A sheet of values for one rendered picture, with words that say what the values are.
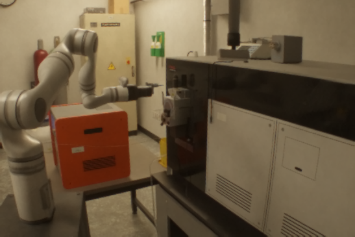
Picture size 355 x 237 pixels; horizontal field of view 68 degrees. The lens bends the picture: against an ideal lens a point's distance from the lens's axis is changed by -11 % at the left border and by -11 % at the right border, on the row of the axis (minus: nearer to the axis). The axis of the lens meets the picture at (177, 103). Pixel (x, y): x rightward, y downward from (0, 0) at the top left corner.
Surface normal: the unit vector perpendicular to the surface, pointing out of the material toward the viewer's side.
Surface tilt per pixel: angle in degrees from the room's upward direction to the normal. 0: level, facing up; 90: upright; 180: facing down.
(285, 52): 90
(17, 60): 90
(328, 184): 90
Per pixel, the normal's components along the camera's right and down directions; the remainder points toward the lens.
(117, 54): 0.51, 0.18
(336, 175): -0.86, 0.11
